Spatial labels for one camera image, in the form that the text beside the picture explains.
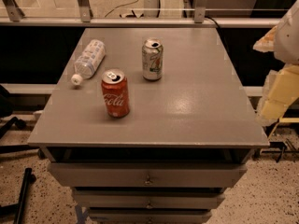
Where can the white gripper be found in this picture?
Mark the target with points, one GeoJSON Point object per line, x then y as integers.
{"type": "Point", "coordinates": [288, 39]}

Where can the silver green 7up can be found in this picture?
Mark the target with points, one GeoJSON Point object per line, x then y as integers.
{"type": "Point", "coordinates": [152, 59]}

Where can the red coca cola can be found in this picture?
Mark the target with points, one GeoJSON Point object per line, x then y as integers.
{"type": "Point", "coordinates": [115, 93]}

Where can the grey drawer cabinet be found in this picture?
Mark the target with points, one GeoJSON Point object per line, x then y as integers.
{"type": "Point", "coordinates": [197, 112]}

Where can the clear plastic water bottle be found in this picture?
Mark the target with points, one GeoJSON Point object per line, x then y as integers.
{"type": "Point", "coordinates": [87, 63]}

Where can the middle grey drawer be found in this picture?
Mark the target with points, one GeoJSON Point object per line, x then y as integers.
{"type": "Point", "coordinates": [148, 198]}

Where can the grey drawer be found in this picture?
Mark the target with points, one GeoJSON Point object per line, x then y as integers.
{"type": "Point", "coordinates": [149, 216]}
{"type": "Point", "coordinates": [147, 175]}
{"type": "Point", "coordinates": [148, 198]}

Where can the bottom grey drawer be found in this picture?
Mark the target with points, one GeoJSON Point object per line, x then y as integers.
{"type": "Point", "coordinates": [149, 216]}

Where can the top grey drawer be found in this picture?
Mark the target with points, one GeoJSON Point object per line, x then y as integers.
{"type": "Point", "coordinates": [147, 175]}

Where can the black office chair base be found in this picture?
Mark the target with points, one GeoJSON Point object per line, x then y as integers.
{"type": "Point", "coordinates": [6, 109]}

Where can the black metal stand leg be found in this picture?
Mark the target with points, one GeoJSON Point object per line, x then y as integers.
{"type": "Point", "coordinates": [16, 210]}

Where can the yellow metal frame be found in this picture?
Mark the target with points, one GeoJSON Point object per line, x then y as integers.
{"type": "Point", "coordinates": [283, 139]}

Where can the grey metal railing frame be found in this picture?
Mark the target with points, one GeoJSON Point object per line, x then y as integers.
{"type": "Point", "coordinates": [142, 13]}

